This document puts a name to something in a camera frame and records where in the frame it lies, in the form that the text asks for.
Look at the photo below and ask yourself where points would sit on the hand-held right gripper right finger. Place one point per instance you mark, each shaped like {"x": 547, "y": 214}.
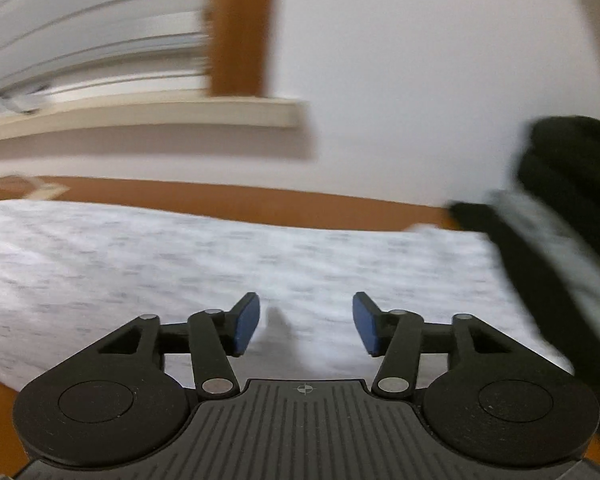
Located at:
{"x": 366, "y": 325}

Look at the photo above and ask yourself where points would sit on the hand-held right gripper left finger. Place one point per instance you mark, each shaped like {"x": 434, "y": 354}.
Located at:
{"x": 246, "y": 325}

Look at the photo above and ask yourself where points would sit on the white patterned garment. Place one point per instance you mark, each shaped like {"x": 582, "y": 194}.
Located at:
{"x": 180, "y": 270}

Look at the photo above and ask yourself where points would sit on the large black folded garment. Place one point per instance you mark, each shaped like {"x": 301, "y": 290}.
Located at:
{"x": 525, "y": 285}

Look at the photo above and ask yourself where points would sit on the grey folded garment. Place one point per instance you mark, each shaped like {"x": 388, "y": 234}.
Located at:
{"x": 555, "y": 240}

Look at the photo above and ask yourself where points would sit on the beige window sill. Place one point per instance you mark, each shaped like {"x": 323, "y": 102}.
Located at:
{"x": 155, "y": 115}

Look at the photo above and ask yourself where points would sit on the beige card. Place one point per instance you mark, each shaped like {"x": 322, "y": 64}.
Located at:
{"x": 45, "y": 192}

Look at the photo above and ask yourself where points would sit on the black folded sweater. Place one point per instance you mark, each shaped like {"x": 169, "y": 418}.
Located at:
{"x": 570, "y": 180}
{"x": 575, "y": 137}

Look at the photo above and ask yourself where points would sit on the grey window blind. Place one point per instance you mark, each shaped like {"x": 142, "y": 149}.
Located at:
{"x": 90, "y": 25}

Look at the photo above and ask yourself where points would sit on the wooden window frame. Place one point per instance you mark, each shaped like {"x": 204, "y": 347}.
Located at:
{"x": 242, "y": 25}

